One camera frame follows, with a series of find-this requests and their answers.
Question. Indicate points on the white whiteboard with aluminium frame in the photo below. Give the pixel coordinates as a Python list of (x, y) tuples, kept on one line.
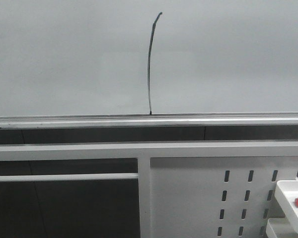
[(76, 63)]

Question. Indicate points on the white metal pegboard stand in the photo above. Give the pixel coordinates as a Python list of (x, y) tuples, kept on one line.
[(143, 190)]

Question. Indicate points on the lower white plastic tray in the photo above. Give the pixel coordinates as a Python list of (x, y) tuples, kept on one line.
[(280, 228)]

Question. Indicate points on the white plastic marker tray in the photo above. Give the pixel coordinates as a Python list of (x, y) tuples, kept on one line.
[(285, 193)]

